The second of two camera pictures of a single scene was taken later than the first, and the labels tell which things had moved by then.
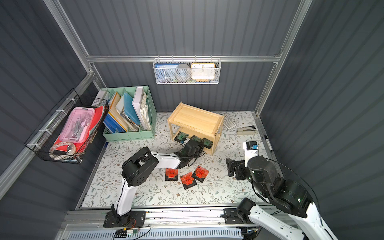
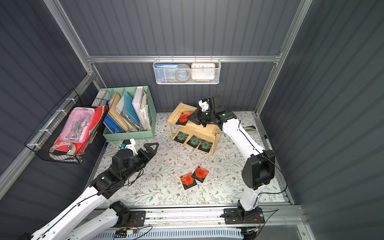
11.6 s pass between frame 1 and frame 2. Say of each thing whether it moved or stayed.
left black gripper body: moved
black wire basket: stayed
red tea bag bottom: stayed
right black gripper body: moved
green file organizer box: stayed
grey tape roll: stayed
